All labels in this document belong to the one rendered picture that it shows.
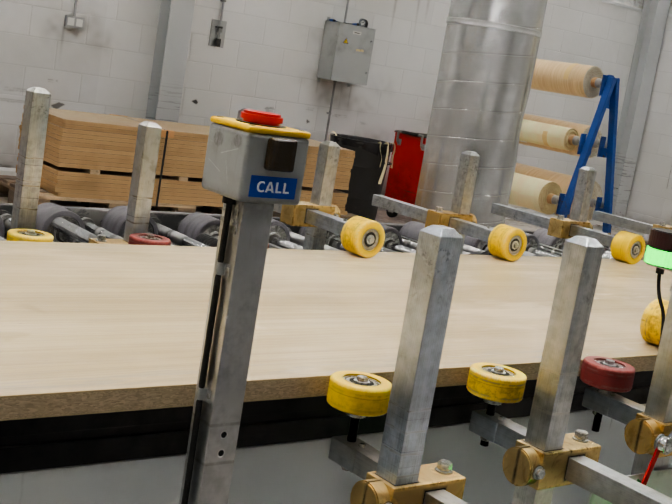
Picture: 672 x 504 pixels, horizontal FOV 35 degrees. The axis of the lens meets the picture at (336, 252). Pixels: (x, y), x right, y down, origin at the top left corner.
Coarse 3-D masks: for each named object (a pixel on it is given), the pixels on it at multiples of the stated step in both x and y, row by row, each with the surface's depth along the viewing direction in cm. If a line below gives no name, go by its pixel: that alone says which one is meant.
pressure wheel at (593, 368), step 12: (588, 360) 166; (600, 360) 169; (612, 360) 167; (588, 372) 165; (600, 372) 164; (612, 372) 163; (624, 372) 163; (588, 384) 165; (600, 384) 164; (612, 384) 163; (624, 384) 164; (600, 420) 168
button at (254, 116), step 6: (246, 114) 100; (252, 114) 99; (258, 114) 100; (264, 114) 100; (270, 114) 100; (276, 114) 102; (246, 120) 100; (252, 120) 100; (258, 120) 99; (264, 120) 99; (270, 120) 100; (276, 120) 100; (282, 120) 101
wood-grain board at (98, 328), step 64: (0, 256) 173; (64, 256) 181; (128, 256) 189; (192, 256) 199; (320, 256) 221; (384, 256) 233; (0, 320) 137; (64, 320) 142; (128, 320) 147; (192, 320) 153; (256, 320) 159; (320, 320) 166; (384, 320) 173; (448, 320) 181; (512, 320) 189; (640, 320) 209; (0, 384) 114; (64, 384) 117; (128, 384) 121; (192, 384) 125; (256, 384) 131; (320, 384) 137; (448, 384) 151
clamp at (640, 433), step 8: (640, 416) 154; (648, 416) 154; (632, 424) 153; (640, 424) 152; (648, 424) 151; (656, 424) 152; (664, 424) 152; (624, 432) 154; (632, 432) 153; (640, 432) 152; (648, 432) 151; (656, 432) 151; (664, 432) 152; (632, 440) 153; (640, 440) 152; (648, 440) 151; (632, 448) 153; (640, 448) 152; (648, 448) 151; (664, 456) 153
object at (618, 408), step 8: (584, 392) 168; (592, 392) 167; (584, 400) 168; (592, 400) 167; (600, 400) 166; (608, 400) 165; (616, 400) 164; (624, 400) 164; (592, 408) 167; (600, 408) 166; (608, 408) 165; (616, 408) 164; (624, 408) 163; (632, 408) 162; (640, 408) 161; (608, 416) 165; (616, 416) 164; (624, 416) 163; (632, 416) 162
